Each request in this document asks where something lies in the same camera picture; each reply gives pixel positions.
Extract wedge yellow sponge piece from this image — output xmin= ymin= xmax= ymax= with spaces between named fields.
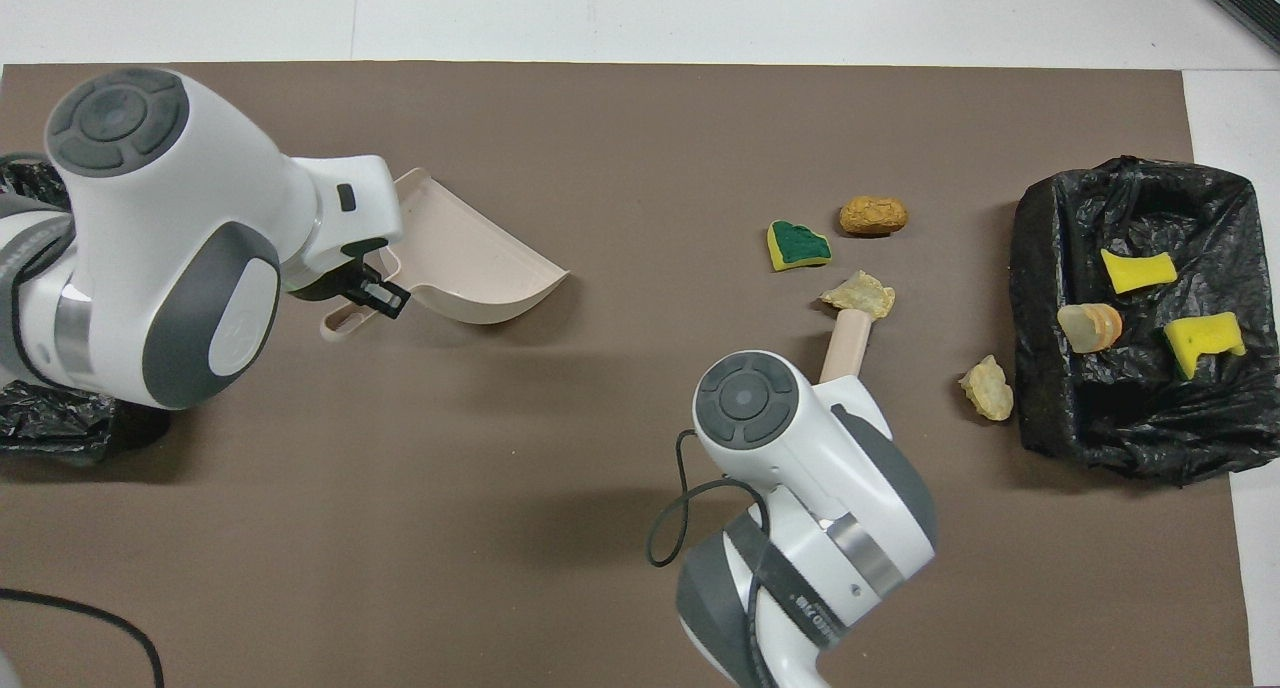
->
xmin=1100 ymin=248 xmax=1178 ymax=295

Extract black bag lined pink bin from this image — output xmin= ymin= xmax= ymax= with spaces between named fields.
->
xmin=0 ymin=153 xmax=171 ymax=467

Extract beige hand brush black bristles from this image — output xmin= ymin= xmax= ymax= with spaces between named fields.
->
xmin=818 ymin=308 xmax=873 ymax=384

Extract orange-brown foam lump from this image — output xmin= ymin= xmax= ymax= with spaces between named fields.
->
xmin=839 ymin=196 xmax=909 ymax=237

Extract cream foam chunk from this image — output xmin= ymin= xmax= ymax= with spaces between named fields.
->
xmin=1057 ymin=303 xmax=1124 ymax=354
xmin=820 ymin=271 xmax=896 ymax=321
xmin=959 ymin=355 xmax=1015 ymax=422

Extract beige plastic dustpan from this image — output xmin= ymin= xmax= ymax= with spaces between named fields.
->
xmin=320 ymin=168 xmax=571 ymax=342

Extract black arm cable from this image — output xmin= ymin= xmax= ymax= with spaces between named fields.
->
xmin=647 ymin=430 xmax=771 ymax=569
xmin=0 ymin=588 xmax=166 ymax=688

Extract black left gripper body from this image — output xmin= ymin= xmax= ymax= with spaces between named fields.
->
xmin=290 ymin=238 xmax=389 ymax=302

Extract green and yellow sponge piece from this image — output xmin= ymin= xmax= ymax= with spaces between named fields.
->
xmin=767 ymin=220 xmax=833 ymax=272

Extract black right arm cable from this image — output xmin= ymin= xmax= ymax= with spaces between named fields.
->
xmin=647 ymin=430 xmax=771 ymax=569

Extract notched yellow sponge piece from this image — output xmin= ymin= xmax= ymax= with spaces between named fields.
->
xmin=1163 ymin=312 xmax=1247 ymax=380

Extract brown table mat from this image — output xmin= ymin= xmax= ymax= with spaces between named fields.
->
xmin=0 ymin=63 xmax=1256 ymax=688

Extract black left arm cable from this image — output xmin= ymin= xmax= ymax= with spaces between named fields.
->
xmin=0 ymin=588 xmax=166 ymax=688

